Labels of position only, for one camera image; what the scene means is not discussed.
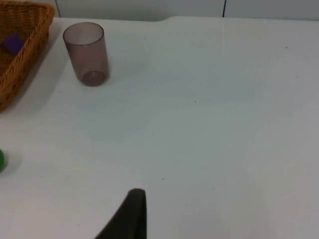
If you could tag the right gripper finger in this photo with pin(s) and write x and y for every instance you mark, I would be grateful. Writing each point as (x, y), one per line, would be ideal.
(129, 219)

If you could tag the pale brown wicker basket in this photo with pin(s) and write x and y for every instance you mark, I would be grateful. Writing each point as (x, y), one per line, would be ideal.
(17, 62)

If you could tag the purple triangular block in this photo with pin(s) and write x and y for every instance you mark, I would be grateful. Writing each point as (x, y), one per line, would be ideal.
(13, 43)

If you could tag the green ball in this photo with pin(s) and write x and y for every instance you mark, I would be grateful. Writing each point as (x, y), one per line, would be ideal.
(1, 160)

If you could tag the clear cup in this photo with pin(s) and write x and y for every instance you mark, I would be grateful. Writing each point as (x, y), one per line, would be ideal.
(87, 54)

